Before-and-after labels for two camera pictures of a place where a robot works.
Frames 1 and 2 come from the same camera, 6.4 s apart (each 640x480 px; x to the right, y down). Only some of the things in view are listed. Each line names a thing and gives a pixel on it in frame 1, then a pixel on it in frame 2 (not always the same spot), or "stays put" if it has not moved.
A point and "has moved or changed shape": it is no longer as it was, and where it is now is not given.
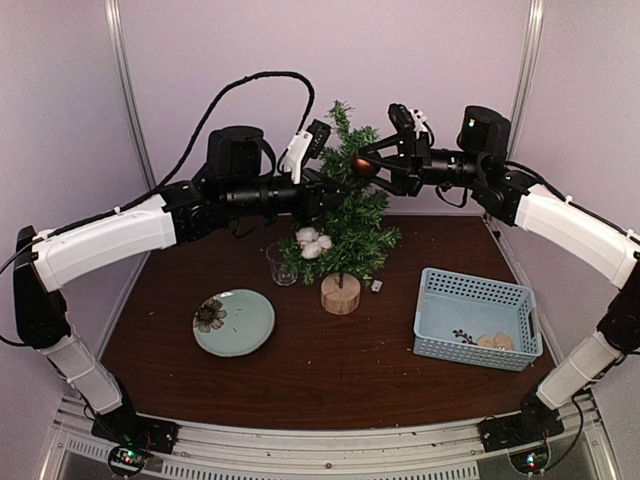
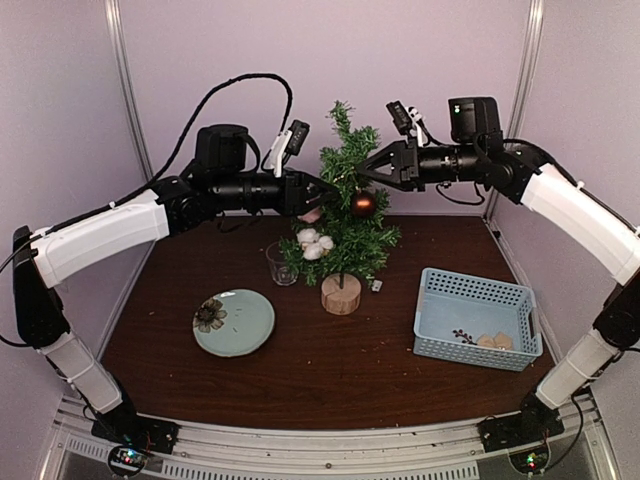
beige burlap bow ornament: (501, 341) stays put
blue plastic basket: (448, 301) stays put
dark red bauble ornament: (364, 168) has moved or changed shape
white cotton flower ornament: (312, 245) stays put
